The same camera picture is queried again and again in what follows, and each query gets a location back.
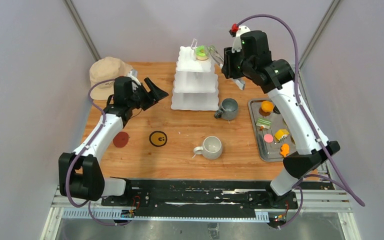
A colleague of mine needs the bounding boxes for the black yellow smiley coaster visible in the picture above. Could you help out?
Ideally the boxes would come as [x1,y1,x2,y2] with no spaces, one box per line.
[149,130,168,147]

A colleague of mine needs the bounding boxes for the beige bucket hat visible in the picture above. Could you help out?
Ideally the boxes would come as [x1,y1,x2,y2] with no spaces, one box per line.
[89,56,133,101]

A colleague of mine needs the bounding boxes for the purple cable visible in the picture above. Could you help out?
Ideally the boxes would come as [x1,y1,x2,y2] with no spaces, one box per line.
[236,13,366,229]
[65,78,133,227]

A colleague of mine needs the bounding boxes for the green frosted donut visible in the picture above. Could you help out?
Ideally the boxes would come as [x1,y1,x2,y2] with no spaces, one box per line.
[194,45,209,61]

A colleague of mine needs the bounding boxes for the pink round macaron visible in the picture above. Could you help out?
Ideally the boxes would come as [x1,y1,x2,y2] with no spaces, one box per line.
[263,133,274,144]

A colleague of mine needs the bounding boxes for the yellow cake slice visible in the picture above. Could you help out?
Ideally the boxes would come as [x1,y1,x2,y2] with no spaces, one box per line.
[274,128,290,143]

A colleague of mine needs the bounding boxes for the metal serving tray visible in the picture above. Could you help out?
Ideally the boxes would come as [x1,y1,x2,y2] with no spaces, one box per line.
[248,97,296,162]

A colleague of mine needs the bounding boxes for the orange cupcake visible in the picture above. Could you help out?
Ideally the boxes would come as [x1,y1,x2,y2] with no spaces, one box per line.
[260,100,275,113]

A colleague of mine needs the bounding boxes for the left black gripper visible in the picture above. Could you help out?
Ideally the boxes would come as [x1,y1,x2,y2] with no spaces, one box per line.
[128,78,169,112]

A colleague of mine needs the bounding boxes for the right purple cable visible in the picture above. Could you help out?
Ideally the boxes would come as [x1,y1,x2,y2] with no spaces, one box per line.
[236,13,366,229]

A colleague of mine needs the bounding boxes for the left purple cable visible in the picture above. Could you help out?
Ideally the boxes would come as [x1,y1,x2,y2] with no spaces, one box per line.
[65,78,133,227]

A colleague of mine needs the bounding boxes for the metal tongs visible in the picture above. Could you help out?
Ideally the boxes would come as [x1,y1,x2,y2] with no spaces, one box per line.
[204,45,246,91]

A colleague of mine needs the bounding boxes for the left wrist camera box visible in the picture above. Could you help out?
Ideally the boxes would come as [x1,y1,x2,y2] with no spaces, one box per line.
[127,69,141,86]

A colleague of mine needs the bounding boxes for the white three-tier dessert stand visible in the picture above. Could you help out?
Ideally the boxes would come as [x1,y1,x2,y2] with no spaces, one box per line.
[170,38,219,111]

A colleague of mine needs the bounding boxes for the red round coaster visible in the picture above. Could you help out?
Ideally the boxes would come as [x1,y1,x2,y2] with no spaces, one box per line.
[112,131,130,148]

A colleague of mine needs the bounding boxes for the dark grey ceramic mug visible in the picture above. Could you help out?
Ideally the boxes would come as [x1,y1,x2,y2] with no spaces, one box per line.
[214,98,239,121]

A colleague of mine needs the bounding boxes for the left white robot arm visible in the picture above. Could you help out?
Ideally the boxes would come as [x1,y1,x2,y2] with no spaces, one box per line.
[58,76,169,208]

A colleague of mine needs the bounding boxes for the white ceramic mug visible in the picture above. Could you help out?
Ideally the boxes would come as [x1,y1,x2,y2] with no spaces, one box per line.
[193,136,223,160]

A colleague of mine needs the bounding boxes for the black round cookie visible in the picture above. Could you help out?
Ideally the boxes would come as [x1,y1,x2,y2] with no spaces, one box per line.
[273,106,281,115]

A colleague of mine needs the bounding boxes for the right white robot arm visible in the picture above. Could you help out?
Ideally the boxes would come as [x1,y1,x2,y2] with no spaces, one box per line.
[222,25,340,209]

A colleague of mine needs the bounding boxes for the green white layered sandwich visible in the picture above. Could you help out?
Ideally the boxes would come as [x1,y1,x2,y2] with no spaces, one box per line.
[255,118,272,130]

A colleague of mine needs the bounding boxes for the orange fish-shaped pastry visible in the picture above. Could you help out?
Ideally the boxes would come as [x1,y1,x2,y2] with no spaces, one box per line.
[279,143,290,158]

